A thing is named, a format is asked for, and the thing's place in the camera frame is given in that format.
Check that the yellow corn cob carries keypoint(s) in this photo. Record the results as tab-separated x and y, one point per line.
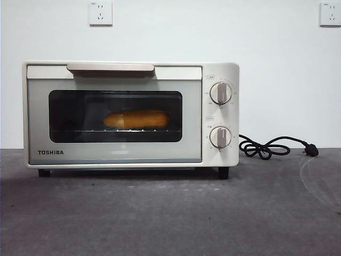
141	119

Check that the cream Toshiba toaster oven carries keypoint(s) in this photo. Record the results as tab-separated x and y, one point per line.
229	160

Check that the cream oven knob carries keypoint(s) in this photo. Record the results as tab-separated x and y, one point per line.
220	137
220	93

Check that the white wall socket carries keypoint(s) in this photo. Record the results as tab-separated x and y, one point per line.
100	13
331	14

